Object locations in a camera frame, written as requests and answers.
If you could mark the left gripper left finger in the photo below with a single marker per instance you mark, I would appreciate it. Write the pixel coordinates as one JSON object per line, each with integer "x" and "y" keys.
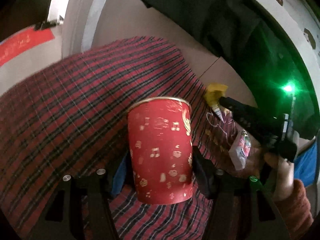
{"x": 123, "y": 176}

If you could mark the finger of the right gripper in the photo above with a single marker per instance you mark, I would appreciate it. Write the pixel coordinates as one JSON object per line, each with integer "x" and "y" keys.
{"x": 246, "y": 116}

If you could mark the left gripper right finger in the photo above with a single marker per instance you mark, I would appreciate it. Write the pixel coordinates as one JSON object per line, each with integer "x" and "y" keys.
{"x": 205, "y": 174}

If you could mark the purple pink snack package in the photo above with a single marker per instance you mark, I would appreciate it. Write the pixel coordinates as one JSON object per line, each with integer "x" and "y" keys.
{"x": 241, "y": 145}

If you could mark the yellow snack wrapper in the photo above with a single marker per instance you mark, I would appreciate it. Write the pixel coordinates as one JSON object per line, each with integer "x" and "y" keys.
{"x": 214, "y": 92}

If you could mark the red paper cup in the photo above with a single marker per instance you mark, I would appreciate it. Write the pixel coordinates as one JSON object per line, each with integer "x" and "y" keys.
{"x": 159, "y": 131}

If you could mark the red knit sleeve forearm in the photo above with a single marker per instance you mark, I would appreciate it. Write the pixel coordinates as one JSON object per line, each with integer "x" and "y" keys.
{"x": 296, "y": 211}

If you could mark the person's right hand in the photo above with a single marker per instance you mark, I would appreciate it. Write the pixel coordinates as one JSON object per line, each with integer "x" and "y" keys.
{"x": 285, "y": 176}

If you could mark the blue towel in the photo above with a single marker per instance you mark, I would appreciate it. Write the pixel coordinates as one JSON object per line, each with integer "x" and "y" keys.
{"x": 305, "y": 165}

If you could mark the red plaid cloth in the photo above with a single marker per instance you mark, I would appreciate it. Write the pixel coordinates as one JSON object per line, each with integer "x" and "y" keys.
{"x": 70, "y": 118}

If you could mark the black cloth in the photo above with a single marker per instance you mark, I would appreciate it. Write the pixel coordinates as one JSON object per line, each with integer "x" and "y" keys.
{"x": 257, "y": 49}

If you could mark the red door banner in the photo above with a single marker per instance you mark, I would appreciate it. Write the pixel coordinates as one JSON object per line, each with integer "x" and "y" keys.
{"x": 22, "y": 41}

